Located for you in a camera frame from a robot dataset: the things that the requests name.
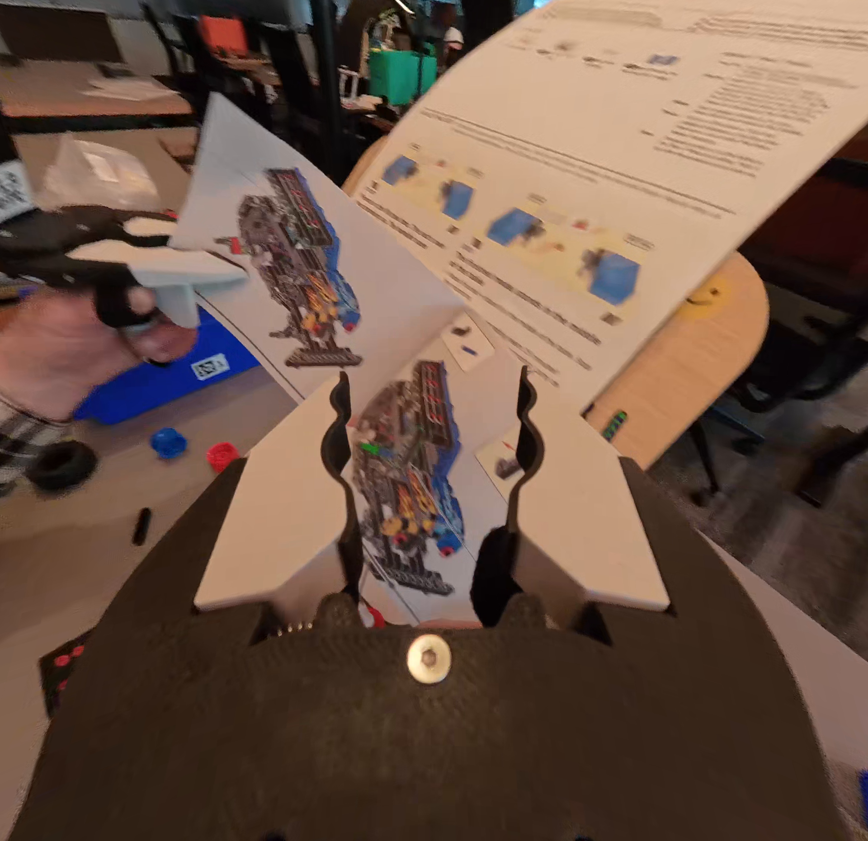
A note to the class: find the round wooden table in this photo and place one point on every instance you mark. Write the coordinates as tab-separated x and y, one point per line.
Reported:
712	353

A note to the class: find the red wheel hub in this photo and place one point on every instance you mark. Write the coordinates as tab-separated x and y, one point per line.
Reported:
222	456

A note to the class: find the orange box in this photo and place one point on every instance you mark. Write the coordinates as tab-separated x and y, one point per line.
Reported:
220	34

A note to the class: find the person's left forearm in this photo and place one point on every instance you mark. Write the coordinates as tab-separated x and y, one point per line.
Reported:
20	441

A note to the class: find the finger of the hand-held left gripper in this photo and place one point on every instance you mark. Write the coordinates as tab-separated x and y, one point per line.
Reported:
176	271
152	229

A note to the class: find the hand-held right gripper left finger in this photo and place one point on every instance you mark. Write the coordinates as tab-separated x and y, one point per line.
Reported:
271	515

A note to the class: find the clear plastic bag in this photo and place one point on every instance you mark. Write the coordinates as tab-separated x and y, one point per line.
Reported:
102	170

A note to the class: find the black rubber tire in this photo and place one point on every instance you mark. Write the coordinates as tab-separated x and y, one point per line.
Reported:
61	465

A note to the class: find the printed instruction sheet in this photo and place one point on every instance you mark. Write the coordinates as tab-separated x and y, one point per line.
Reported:
610	143

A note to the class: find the brown wooden table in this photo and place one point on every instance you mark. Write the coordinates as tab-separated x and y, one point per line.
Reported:
68	95

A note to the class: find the green crate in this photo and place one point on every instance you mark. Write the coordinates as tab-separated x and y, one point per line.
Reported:
400	75

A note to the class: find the blue wheel hub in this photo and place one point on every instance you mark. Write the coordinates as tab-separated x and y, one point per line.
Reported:
168	442

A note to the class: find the small black pin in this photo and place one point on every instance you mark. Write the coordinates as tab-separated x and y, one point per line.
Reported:
141	526

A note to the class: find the black office chair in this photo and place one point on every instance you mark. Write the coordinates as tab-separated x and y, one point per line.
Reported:
814	353

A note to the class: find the person's left hand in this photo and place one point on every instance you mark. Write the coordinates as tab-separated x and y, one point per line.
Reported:
54	353

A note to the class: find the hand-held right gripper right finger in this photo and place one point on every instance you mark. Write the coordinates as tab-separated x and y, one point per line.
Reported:
583	529

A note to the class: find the grey desk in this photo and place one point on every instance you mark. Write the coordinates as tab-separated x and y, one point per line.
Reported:
68	563

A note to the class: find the black pole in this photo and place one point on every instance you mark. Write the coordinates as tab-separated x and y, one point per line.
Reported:
332	75

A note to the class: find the blue plastic bin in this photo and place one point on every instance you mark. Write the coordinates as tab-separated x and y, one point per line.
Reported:
135	393

